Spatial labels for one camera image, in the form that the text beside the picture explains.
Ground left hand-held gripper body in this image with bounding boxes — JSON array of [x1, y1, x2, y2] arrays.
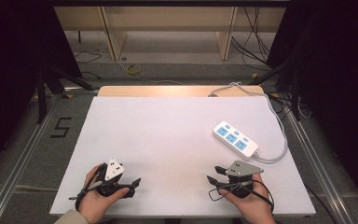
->
[[96, 158, 129, 198]]

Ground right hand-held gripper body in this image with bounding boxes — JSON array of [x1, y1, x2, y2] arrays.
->
[[225, 160, 265, 199]]

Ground person's left hand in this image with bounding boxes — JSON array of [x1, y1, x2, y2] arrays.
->
[[77, 163, 131, 224]]

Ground person's right hand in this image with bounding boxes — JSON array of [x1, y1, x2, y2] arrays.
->
[[218, 173, 276, 224]]

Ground white power strip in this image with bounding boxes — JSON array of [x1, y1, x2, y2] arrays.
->
[[212, 120, 260, 161]]

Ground white table mat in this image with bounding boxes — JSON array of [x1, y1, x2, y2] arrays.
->
[[48, 95, 317, 218]]

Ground black metal stand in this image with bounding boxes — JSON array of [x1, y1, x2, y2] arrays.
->
[[249, 55, 303, 122], [35, 64, 96, 125]]

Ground yellow tape roll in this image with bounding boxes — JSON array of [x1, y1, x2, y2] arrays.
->
[[126, 63, 143, 77]]

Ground black curtain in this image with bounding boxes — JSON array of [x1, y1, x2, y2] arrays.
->
[[265, 0, 358, 216], [0, 0, 84, 183]]

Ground wooden shelf unit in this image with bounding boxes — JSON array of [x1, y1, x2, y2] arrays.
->
[[53, 6, 287, 62]]

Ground white power strip cable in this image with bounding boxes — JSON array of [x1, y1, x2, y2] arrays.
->
[[209, 81, 289, 164]]

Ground aluminium floor rail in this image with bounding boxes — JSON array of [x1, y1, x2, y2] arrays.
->
[[0, 92, 63, 224], [282, 102, 356, 224]]

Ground thin white floor cable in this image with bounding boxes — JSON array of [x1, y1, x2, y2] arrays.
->
[[117, 59, 185, 86]]

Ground black floor cable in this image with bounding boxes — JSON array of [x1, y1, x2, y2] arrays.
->
[[74, 49, 103, 80]]

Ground black cable bundle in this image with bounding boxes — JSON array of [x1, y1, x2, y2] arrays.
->
[[230, 7, 272, 72]]

